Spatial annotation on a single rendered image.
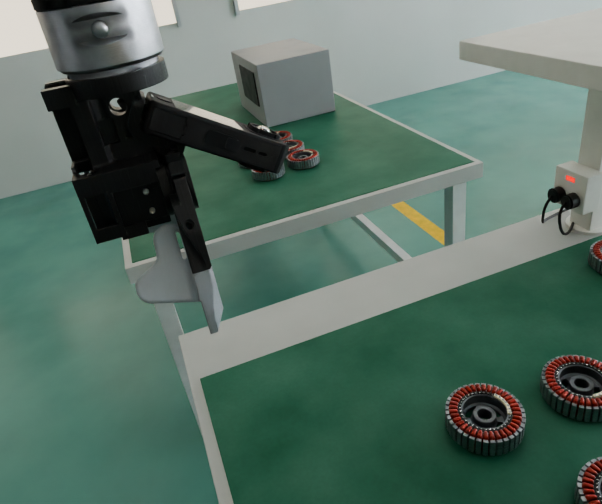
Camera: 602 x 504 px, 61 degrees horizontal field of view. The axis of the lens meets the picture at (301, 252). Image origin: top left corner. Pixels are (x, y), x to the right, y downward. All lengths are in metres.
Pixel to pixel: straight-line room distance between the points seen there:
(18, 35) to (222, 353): 3.67
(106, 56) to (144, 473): 1.65
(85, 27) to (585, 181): 1.05
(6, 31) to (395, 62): 3.15
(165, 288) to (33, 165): 4.26
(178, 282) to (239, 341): 0.66
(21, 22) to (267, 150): 4.07
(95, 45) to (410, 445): 0.68
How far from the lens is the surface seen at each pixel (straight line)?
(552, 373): 0.91
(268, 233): 1.45
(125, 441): 2.03
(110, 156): 0.41
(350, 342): 1.00
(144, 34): 0.39
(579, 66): 0.88
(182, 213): 0.39
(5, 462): 2.22
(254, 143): 0.41
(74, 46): 0.38
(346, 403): 0.89
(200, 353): 1.05
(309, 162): 1.75
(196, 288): 0.40
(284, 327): 1.06
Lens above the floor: 1.41
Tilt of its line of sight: 31 degrees down
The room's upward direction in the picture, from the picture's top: 10 degrees counter-clockwise
